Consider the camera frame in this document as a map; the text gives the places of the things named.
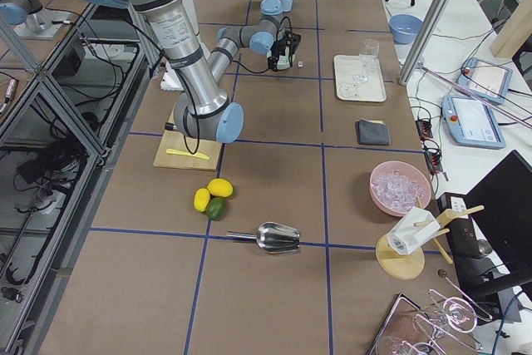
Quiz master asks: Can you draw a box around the light green bowl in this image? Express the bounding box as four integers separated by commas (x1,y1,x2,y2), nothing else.
275,52,293,71

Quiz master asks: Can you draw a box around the yellow lemon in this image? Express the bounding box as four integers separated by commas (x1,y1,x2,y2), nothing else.
207,178,234,198

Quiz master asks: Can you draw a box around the metal tray with glasses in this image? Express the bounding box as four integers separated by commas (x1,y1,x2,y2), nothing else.
367,289,484,354

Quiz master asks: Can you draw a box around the black monitor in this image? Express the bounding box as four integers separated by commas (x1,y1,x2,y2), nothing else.
447,150,531,299

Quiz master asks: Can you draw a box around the wooden cutting board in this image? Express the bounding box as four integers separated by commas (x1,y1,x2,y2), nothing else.
153,131,222,170

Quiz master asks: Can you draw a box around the steel muddler black tip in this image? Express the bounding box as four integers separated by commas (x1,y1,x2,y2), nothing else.
165,122,176,131

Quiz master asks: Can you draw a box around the wooden cup stand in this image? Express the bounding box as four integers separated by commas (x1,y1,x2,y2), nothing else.
376,197,485,280

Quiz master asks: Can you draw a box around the yellow plastic knife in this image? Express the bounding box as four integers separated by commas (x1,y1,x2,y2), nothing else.
165,148,210,160

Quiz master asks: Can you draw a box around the steel ice scoop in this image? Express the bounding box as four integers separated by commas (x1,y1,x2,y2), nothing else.
226,222,300,254

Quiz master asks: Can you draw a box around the yellow mango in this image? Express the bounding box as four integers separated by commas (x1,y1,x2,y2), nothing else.
193,188,211,213

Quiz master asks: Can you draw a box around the light blue plastic cup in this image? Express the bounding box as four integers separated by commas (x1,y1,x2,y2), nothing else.
280,0,293,13

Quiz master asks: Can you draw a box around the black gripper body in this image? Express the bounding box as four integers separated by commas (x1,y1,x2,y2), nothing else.
267,30,302,71

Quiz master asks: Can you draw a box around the aluminium frame post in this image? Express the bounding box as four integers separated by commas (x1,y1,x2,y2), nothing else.
398,0,450,86

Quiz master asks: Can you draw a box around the far blue teach pendant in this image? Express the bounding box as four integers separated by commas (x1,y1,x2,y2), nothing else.
456,57,513,105

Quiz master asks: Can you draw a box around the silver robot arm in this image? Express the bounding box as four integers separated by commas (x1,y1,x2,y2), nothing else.
84,0,301,143

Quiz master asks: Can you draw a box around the pink bowl with ice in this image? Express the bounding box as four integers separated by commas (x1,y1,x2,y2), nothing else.
369,160,432,216

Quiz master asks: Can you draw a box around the blue bowl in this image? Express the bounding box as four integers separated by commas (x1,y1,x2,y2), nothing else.
389,14,423,45

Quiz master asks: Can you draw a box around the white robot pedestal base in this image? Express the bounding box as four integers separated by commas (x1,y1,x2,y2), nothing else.
160,69,184,91

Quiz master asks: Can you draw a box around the cream bear serving tray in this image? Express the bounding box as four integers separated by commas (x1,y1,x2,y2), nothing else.
333,55,387,103

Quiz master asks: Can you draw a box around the white paper carton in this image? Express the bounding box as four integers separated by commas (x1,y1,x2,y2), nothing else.
387,207,440,255

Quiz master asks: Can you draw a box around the clear wine glass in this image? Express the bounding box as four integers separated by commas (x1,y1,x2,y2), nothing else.
353,38,379,83

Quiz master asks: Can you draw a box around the blue teach pendant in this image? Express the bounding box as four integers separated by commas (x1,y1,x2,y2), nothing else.
441,95,506,150
456,57,513,105

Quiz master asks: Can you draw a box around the near blue teach pendant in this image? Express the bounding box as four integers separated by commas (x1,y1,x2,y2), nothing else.
441,95,506,150

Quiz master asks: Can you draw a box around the grey folded cloth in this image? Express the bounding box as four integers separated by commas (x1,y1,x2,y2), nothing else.
355,119,391,145

